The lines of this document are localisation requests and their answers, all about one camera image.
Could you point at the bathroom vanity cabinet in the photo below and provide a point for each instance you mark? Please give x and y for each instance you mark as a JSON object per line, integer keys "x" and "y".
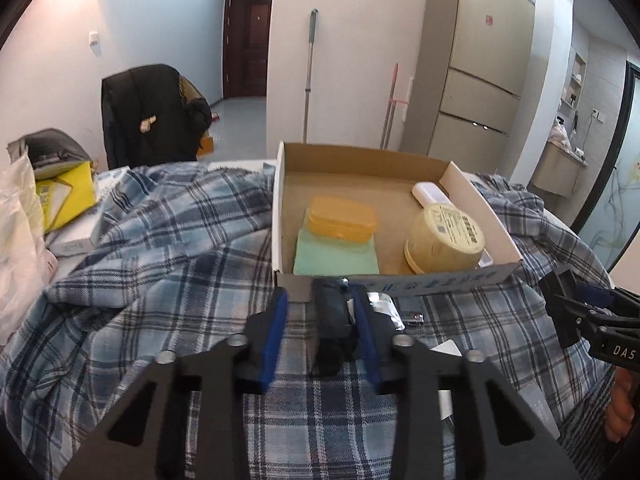
{"x": 557, "y": 171}

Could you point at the chair with black jacket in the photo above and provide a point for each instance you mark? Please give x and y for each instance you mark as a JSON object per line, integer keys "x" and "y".
{"x": 152, "y": 115}

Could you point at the dark red door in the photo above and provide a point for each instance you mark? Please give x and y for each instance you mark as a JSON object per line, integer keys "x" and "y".
{"x": 246, "y": 48}

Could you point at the orange translucent case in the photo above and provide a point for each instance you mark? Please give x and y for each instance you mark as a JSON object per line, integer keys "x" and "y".
{"x": 341, "y": 218}

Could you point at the beige refrigerator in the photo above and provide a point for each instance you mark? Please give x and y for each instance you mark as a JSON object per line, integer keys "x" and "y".
{"x": 469, "y": 79}

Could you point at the open cardboard box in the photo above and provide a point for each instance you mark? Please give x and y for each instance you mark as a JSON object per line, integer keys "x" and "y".
{"x": 384, "y": 180}

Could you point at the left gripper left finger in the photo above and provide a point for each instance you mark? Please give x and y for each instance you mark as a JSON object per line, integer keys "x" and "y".
{"x": 185, "y": 413}

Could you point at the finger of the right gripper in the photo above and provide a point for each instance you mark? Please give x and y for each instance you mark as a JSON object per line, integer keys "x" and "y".
{"x": 568, "y": 314}
{"x": 618, "y": 301}

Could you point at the pink broom and dustpan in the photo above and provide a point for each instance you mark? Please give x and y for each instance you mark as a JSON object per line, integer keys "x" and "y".
{"x": 392, "y": 103}

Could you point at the yellow bag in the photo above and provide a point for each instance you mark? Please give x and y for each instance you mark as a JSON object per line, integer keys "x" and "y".
{"x": 65, "y": 197}

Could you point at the grey booklet box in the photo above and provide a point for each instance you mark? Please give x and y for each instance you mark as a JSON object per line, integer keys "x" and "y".
{"x": 510, "y": 424}

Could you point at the white remote-like device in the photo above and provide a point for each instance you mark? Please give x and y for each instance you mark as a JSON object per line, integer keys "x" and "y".
{"x": 427, "y": 193}

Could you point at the blue plaid shirt cloth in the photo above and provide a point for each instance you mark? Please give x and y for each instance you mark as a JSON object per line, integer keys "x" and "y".
{"x": 185, "y": 258}

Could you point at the person's right hand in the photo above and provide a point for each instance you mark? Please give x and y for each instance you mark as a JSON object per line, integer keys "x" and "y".
{"x": 619, "y": 414}

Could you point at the black box with foil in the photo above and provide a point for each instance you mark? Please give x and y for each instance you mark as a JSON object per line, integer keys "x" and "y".
{"x": 384, "y": 304}

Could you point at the white plastic bag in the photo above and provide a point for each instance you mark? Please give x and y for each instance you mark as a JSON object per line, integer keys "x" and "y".
{"x": 27, "y": 267}

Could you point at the green leather pouch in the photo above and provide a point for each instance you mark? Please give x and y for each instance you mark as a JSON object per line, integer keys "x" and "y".
{"x": 317, "y": 255}

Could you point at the grey bag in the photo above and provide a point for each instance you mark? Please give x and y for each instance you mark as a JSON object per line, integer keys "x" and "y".
{"x": 51, "y": 152}

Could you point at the black small box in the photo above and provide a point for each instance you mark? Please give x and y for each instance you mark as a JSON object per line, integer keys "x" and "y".
{"x": 335, "y": 331}

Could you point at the white flat box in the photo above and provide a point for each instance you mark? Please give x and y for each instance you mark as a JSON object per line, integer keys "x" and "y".
{"x": 82, "y": 234}

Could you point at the white power adapter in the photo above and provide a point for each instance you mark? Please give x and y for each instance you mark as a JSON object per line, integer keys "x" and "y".
{"x": 449, "y": 348}

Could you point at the glass sliding door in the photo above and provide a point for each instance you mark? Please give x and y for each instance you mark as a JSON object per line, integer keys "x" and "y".
{"x": 609, "y": 220}

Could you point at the green-handled mop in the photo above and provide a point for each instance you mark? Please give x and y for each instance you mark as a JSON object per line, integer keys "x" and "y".
{"x": 312, "y": 34}

